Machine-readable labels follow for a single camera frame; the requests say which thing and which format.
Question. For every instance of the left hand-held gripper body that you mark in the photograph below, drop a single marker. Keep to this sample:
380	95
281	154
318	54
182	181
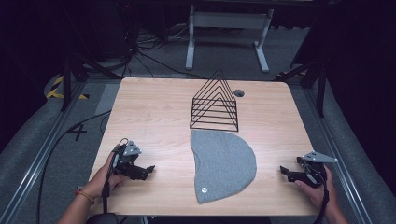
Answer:
128	157

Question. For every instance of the person's right hand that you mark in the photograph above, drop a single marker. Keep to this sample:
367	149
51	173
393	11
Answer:
317	194

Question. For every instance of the aluminium floor rail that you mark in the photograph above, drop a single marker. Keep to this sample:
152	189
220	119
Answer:
336	149
40	158

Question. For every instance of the dark rounded object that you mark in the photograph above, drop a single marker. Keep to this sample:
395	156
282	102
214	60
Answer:
102	218

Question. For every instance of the black tripod stand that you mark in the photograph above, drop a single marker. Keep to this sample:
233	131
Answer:
320	90
66	84

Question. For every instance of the grey knit beanie hat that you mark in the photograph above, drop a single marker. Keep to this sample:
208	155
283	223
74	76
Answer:
222	165

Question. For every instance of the white metal desk frame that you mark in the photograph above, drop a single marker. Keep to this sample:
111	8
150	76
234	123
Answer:
229	20

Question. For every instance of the yellow black hazard tape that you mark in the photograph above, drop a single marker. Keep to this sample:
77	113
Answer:
55	90

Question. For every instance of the person's left hand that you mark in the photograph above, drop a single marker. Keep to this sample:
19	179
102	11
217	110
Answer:
101	180

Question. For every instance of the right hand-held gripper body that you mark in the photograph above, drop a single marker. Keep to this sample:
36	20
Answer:
313	171

